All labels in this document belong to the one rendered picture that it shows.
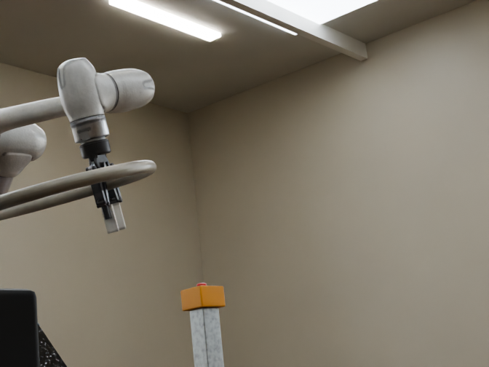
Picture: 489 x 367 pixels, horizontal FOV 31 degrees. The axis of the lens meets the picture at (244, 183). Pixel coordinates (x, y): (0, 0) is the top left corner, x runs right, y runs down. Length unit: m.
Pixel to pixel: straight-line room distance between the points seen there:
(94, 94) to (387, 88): 6.66
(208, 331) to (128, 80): 1.30
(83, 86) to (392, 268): 6.46
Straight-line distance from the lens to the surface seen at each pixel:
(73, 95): 2.24
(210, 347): 3.34
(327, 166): 8.98
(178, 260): 9.64
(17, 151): 2.77
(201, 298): 3.32
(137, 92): 2.35
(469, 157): 8.21
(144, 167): 1.96
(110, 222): 2.25
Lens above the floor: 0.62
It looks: 14 degrees up
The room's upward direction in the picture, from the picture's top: 6 degrees counter-clockwise
